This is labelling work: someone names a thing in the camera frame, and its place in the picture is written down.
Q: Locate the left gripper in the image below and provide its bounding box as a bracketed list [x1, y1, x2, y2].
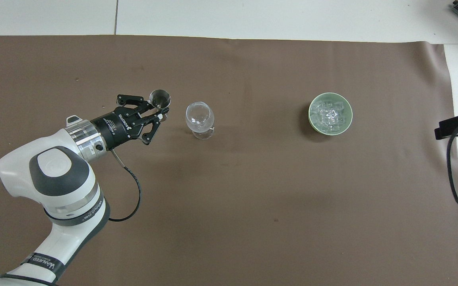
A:
[90, 94, 171, 150]

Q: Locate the small metal jigger cup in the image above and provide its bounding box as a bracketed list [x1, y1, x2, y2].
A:
[149, 89, 171, 110]

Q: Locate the clear wine glass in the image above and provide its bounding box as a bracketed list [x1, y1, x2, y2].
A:
[185, 101, 216, 140]

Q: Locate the green bowl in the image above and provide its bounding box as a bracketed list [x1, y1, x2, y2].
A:
[308, 92, 353, 136]

